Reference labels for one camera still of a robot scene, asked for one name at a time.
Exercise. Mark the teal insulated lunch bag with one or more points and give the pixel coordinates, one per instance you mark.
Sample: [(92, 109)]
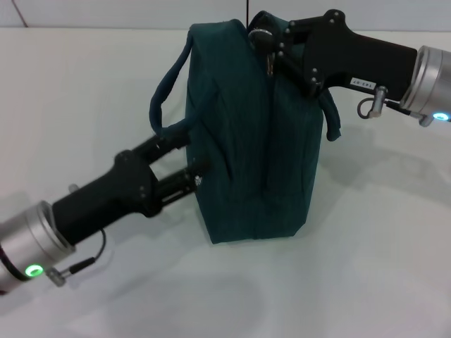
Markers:
[(253, 158)]

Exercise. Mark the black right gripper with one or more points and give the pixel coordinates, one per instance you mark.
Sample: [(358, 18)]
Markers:
[(352, 56)]

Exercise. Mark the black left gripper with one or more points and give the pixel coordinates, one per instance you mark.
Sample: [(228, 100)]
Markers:
[(112, 197)]

